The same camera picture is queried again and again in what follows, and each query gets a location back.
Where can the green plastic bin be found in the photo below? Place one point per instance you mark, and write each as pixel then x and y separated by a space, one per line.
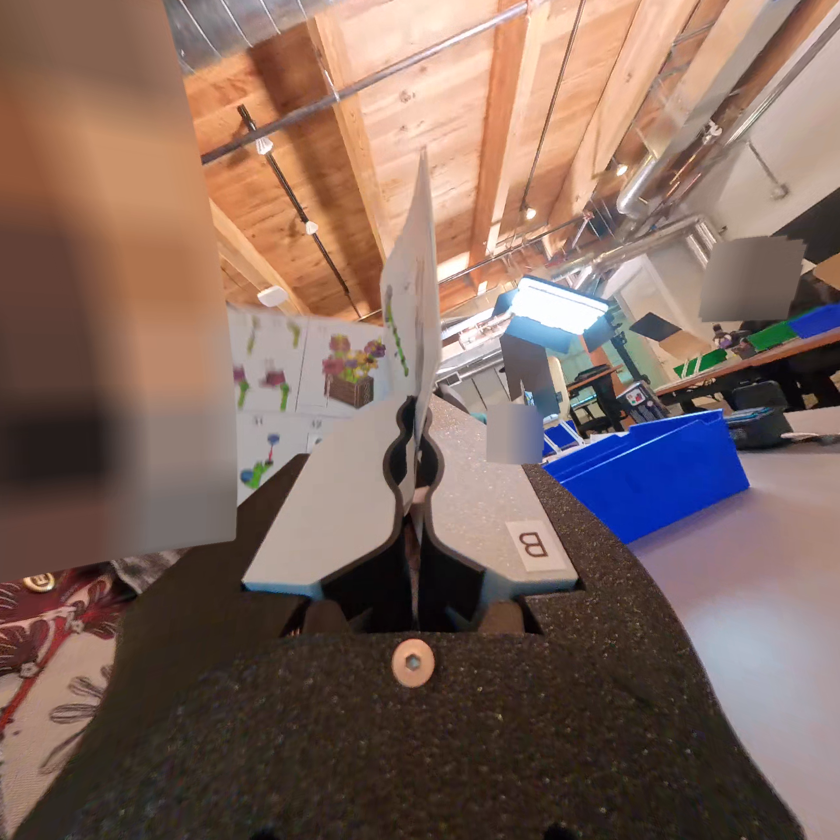
pixel 705 361
pixel 771 336

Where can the studio light panel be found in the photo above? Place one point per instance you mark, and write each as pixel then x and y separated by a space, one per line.
pixel 558 305

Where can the black ceiling light track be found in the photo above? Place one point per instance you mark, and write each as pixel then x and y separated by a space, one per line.
pixel 289 190

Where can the long wooden table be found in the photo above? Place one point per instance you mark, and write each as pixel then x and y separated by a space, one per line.
pixel 722 374

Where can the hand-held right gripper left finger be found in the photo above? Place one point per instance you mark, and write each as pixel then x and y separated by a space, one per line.
pixel 334 499

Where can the silver ventilation duct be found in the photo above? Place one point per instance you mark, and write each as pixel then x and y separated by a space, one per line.
pixel 640 187

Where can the white ceiling device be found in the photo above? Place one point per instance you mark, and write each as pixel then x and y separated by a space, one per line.
pixel 271 296

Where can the metal ceiling pipe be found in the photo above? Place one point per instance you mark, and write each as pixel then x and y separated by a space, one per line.
pixel 367 82

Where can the person's floral shirt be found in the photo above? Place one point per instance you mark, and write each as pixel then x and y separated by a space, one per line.
pixel 46 663

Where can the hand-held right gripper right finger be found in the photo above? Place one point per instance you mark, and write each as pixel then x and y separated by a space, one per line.
pixel 479 512

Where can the lego instruction booklet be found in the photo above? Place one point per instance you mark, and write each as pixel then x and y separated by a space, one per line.
pixel 410 308

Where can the large blue plastic bin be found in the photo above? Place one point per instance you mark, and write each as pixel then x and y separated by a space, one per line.
pixel 656 472

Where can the small blue plastic bin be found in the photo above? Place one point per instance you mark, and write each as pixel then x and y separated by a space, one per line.
pixel 561 439

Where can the black zip pouch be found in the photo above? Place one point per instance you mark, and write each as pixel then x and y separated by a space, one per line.
pixel 758 413

